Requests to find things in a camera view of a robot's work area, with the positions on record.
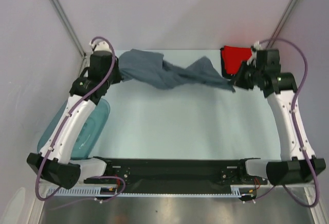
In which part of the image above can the grey t shirt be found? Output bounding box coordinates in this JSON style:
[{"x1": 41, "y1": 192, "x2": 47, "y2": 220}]
[{"x1": 118, "y1": 49, "x2": 235, "y2": 92}]

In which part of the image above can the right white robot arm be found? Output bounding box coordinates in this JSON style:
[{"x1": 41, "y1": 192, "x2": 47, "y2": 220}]
[{"x1": 231, "y1": 49, "x2": 326, "y2": 185}]

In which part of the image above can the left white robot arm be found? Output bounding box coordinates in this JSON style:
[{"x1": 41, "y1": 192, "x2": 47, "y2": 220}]
[{"x1": 27, "y1": 50, "x2": 119, "y2": 189}]

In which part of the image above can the red folded t shirt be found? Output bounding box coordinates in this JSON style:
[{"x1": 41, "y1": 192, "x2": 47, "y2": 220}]
[{"x1": 221, "y1": 45, "x2": 252, "y2": 75}]

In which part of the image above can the teal transparent plastic bin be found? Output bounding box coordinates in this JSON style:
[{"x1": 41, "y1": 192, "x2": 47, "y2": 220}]
[{"x1": 37, "y1": 99, "x2": 111, "y2": 160}]

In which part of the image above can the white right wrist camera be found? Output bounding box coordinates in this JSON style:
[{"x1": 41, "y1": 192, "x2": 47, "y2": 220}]
[{"x1": 250, "y1": 41, "x2": 263, "y2": 55}]

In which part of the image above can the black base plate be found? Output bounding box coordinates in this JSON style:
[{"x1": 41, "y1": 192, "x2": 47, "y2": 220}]
[{"x1": 84, "y1": 158, "x2": 267, "y2": 195}]

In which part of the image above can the white slotted cable duct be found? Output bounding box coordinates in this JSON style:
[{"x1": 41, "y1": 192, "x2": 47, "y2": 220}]
[{"x1": 47, "y1": 184, "x2": 258, "y2": 198}]

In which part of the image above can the right aluminium frame post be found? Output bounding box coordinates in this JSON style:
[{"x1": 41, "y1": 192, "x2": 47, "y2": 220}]
[{"x1": 266, "y1": 0, "x2": 300, "y2": 48}]

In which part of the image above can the aluminium frame post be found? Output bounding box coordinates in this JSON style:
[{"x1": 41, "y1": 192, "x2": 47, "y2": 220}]
[
  {"x1": 266, "y1": 0, "x2": 300, "y2": 48},
  {"x1": 49, "y1": 0, "x2": 86, "y2": 57}
]

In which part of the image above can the left aluminium frame post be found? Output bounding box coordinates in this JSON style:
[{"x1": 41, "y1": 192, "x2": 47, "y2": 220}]
[{"x1": 49, "y1": 0, "x2": 86, "y2": 57}]

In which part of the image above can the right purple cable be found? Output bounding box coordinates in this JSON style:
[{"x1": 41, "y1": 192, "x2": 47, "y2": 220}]
[{"x1": 243, "y1": 38, "x2": 321, "y2": 207}]

